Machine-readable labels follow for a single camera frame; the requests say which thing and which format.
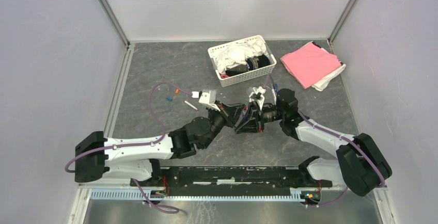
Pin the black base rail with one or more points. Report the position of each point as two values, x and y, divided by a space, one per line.
232 181

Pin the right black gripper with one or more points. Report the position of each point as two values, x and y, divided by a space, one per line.
254 122

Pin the white pen blue ends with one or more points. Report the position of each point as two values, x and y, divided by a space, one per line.
275 88

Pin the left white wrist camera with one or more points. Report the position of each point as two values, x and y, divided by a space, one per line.
207 98

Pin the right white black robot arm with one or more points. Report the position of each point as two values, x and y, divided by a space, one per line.
358 162

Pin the black cloth in basket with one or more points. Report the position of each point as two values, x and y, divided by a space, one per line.
251 64

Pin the white cloth under pink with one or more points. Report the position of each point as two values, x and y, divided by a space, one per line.
324 66

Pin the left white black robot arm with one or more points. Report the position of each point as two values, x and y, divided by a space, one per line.
98 157

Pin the white cloth in basket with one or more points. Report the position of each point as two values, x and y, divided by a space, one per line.
236 54

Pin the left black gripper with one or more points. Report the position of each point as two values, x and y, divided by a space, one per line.
229 113

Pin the white plastic basket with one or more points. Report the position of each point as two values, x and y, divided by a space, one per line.
228 81

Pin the pink folded cloth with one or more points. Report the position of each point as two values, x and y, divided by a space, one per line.
297 63

